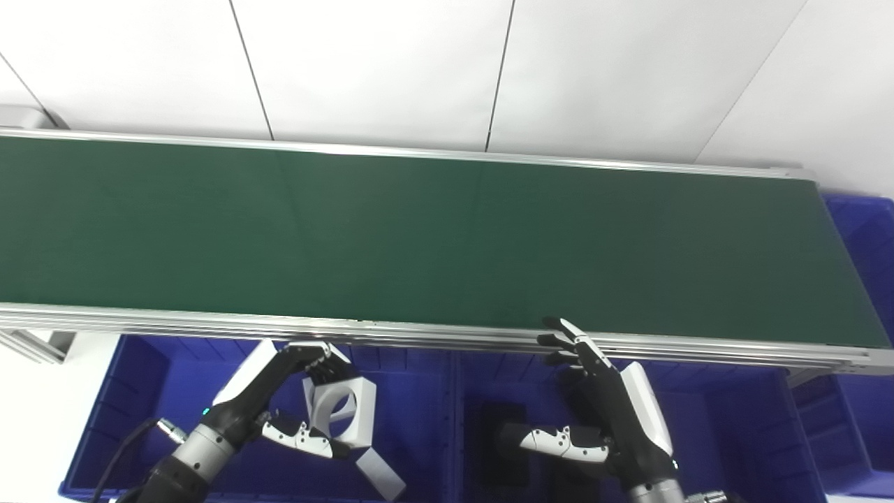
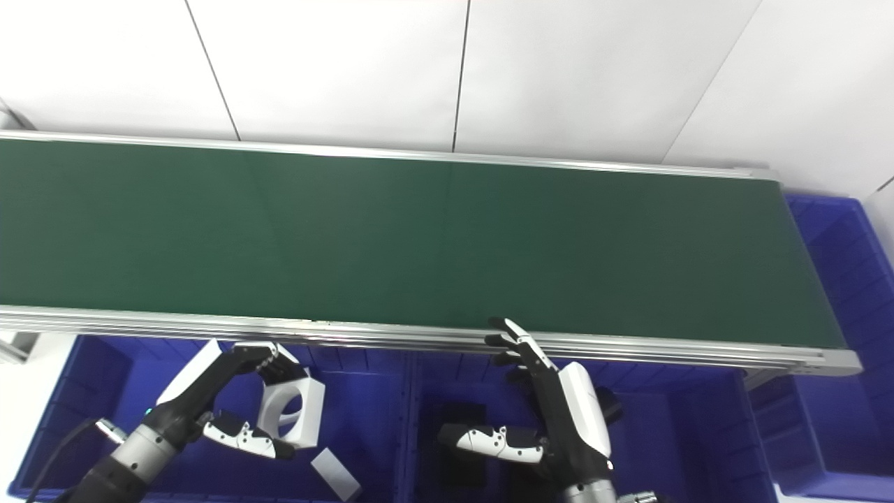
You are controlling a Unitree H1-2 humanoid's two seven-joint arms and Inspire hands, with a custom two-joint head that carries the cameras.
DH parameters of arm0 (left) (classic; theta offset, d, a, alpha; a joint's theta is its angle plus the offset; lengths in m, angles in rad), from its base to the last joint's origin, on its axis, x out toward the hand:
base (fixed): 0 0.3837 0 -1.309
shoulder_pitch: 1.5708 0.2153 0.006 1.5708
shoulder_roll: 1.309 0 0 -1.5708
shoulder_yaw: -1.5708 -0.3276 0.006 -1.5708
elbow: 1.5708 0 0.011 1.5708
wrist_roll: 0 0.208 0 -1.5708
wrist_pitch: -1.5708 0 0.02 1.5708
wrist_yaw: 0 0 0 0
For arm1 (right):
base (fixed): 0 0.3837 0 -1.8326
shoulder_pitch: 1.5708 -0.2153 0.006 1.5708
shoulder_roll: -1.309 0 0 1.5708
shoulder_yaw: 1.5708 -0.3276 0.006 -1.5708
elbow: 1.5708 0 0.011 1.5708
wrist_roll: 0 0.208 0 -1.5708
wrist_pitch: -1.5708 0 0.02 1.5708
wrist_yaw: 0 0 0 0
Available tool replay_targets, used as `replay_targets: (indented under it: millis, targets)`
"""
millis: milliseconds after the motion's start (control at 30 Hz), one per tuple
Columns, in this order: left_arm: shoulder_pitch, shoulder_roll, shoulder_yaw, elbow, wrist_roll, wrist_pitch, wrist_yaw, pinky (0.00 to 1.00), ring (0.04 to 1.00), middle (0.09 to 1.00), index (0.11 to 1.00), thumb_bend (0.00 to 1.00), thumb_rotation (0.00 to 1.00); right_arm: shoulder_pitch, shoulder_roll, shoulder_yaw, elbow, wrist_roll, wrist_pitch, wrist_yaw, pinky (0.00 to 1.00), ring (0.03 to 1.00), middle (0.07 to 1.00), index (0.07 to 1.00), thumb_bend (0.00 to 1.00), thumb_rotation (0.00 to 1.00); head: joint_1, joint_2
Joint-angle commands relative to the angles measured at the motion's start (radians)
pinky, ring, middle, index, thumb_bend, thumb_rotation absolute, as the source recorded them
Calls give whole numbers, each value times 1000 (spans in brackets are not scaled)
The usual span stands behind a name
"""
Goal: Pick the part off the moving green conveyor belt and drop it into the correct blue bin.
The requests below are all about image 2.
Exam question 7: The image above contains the white square part round hole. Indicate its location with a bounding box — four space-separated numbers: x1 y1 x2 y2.
256 366 327 450

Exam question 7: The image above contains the blue plastic bin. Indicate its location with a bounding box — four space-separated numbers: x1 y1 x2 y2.
405 349 780 503
749 194 894 501
7 334 420 503

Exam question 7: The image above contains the green conveyor belt aluminium frame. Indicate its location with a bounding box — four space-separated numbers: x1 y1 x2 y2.
0 130 864 379

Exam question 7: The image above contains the aluminium conveyor support leg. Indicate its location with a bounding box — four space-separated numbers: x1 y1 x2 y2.
0 331 41 365

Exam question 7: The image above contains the black rectangular part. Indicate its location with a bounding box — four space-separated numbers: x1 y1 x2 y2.
422 401 491 491

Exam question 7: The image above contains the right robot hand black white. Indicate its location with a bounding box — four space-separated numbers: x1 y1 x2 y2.
437 317 616 489

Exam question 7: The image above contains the white flat rectangular part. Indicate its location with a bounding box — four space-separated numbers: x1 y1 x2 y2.
309 448 362 502

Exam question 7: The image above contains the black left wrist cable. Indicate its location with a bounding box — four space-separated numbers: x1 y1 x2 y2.
24 416 128 503

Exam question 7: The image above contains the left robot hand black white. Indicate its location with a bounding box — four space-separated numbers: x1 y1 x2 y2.
143 340 309 462

